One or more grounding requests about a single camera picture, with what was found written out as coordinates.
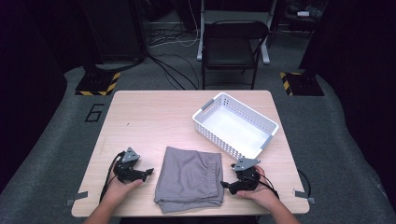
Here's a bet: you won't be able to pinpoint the black folding chair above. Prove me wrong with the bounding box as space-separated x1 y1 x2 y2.
200 20 271 91

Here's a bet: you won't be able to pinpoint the black cable at table edge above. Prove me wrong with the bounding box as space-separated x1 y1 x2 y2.
296 168 313 199

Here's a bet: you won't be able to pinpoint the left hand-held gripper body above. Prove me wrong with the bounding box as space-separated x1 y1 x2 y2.
113 147 148 184

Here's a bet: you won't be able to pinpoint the black cabinet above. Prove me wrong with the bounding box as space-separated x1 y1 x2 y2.
78 0 148 63

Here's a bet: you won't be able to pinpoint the grey tape strip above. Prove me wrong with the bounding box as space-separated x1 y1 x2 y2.
293 189 317 205
64 190 90 207

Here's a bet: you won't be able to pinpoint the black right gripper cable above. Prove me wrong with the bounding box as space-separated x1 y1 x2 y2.
257 172 280 199

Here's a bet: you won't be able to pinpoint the black floor cables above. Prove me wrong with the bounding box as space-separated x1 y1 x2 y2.
147 53 201 91

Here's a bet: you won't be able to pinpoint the person's right hand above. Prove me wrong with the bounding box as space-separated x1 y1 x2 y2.
235 165 280 210

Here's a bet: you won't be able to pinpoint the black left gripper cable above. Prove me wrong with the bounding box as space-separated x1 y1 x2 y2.
98 150 126 203

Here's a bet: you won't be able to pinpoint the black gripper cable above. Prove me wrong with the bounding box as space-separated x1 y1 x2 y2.
257 172 280 199
98 150 126 203

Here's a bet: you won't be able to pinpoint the white floor cables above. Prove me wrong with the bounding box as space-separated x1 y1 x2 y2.
148 0 201 49

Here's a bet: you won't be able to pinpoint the black stand base hazard tape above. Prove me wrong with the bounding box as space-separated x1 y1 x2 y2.
278 71 326 97
74 70 121 97

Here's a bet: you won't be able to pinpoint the person's left hand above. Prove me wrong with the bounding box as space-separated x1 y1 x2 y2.
104 175 145 206

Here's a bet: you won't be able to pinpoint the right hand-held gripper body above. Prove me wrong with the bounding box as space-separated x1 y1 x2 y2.
231 157 262 191

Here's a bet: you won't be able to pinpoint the grey shorts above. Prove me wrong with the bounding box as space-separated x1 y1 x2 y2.
153 146 225 215

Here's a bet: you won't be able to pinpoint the white perforated plastic basket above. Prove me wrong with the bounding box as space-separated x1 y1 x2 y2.
191 91 280 161

